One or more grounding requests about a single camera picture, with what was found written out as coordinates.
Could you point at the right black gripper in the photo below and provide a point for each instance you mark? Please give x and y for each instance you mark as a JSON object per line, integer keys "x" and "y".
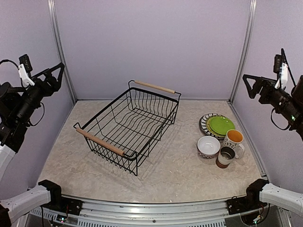
{"x": 267, "y": 83}

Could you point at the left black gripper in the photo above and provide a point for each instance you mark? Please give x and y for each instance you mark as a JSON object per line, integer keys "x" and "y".
{"x": 48, "y": 90}

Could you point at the green plate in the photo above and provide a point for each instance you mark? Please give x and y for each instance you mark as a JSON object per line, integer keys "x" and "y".
{"x": 221, "y": 125}

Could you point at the white calligraphy cup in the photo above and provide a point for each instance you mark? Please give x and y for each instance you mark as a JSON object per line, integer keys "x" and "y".
{"x": 234, "y": 140}

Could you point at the woven bamboo tray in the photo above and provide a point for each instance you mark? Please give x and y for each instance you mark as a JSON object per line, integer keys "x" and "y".
{"x": 209, "y": 129}

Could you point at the white blue-striped plate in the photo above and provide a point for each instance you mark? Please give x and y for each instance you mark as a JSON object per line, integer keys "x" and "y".
{"x": 203, "y": 121}

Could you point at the brown white small cup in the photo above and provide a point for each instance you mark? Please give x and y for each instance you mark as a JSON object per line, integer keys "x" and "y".
{"x": 225, "y": 157}

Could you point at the white ceramic bowl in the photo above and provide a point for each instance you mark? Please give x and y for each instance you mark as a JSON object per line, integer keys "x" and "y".
{"x": 208, "y": 144}

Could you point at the blue white patterned bowl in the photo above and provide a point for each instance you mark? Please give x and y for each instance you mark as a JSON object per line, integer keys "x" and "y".
{"x": 207, "y": 156}

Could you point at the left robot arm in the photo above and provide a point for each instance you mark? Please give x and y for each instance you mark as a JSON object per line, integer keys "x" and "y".
{"x": 17, "y": 104}

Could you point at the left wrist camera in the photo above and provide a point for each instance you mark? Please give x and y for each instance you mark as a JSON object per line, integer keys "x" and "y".
{"x": 24, "y": 70}

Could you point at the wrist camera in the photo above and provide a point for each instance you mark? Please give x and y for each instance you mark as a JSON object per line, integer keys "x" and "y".
{"x": 281, "y": 70}
{"x": 24, "y": 70}

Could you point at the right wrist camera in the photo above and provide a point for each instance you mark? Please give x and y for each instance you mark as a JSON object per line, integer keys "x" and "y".
{"x": 281, "y": 70}

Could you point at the left aluminium corner post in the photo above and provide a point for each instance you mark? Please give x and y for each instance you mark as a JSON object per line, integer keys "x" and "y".
{"x": 59, "y": 47}

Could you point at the aluminium corner post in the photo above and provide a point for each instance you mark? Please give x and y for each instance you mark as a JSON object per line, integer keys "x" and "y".
{"x": 245, "y": 50}
{"x": 59, "y": 47}

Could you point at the right aluminium corner post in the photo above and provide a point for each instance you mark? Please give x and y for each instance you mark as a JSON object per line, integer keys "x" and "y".
{"x": 245, "y": 50}

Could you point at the black wire dish rack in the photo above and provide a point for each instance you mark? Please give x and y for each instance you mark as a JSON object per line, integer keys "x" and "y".
{"x": 127, "y": 129}

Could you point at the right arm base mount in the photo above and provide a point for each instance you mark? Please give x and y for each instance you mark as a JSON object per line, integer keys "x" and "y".
{"x": 249, "y": 202}

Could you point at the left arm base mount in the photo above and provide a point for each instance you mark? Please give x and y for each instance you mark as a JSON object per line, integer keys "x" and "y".
{"x": 63, "y": 204}

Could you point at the aluminium front rail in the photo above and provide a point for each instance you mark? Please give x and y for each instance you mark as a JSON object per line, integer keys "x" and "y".
{"x": 95, "y": 213}

